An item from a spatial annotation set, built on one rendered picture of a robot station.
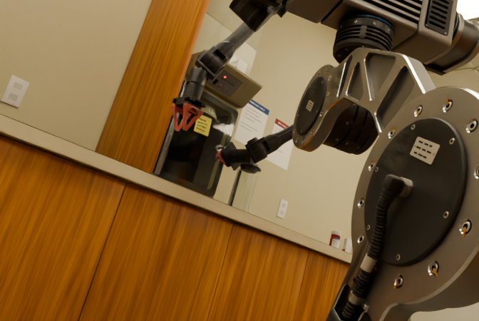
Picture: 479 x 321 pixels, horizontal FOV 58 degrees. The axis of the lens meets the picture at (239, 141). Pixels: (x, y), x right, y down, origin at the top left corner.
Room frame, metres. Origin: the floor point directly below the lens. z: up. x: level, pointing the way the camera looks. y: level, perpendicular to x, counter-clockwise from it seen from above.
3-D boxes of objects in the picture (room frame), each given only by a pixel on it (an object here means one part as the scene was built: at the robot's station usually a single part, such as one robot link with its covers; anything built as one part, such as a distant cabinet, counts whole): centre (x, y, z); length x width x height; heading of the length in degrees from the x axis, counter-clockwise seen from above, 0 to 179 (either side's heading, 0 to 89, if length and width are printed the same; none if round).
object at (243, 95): (1.69, 0.13, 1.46); 0.32 x 0.12 x 0.10; 129
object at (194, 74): (1.29, 0.19, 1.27); 0.07 x 0.06 x 0.07; 11
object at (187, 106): (1.28, 0.18, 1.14); 0.07 x 0.07 x 0.09; 39
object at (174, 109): (1.30, 0.19, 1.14); 0.07 x 0.07 x 0.09; 39
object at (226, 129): (1.73, 0.16, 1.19); 0.30 x 0.01 x 0.40; 129
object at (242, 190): (1.84, -0.07, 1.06); 0.11 x 0.11 x 0.21
